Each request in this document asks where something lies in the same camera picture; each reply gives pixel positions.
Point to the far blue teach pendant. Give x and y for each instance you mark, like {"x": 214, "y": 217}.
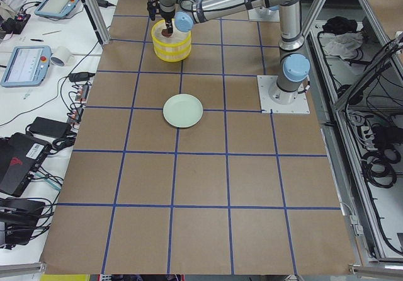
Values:
{"x": 57, "y": 9}

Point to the black power adapter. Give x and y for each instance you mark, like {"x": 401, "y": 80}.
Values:
{"x": 50, "y": 128}

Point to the aluminium frame post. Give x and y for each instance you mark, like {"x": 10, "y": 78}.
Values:
{"x": 97, "y": 22}

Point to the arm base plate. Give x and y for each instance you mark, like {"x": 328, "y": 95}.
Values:
{"x": 274, "y": 100}

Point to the dark red bun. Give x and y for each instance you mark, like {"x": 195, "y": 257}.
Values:
{"x": 166, "y": 33}

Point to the black red computer box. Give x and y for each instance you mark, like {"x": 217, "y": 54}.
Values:
{"x": 21, "y": 155}

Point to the white tape roll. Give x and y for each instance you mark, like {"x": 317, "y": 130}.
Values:
{"x": 62, "y": 57}

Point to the blue teach pendant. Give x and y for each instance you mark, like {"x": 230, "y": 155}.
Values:
{"x": 27, "y": 66}
{"x": 57, "y": 9}

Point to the near blue teach pendant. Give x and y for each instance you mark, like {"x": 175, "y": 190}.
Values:
{"x": 27, "y": 66}

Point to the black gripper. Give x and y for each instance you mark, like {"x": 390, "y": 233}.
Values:
{"x": 167, "y": 16}

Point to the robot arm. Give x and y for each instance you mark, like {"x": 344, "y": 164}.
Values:
{"x": 184, "y": 14}

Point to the light green plate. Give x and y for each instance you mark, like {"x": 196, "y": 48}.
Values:
{"x": 183, "y": 110}

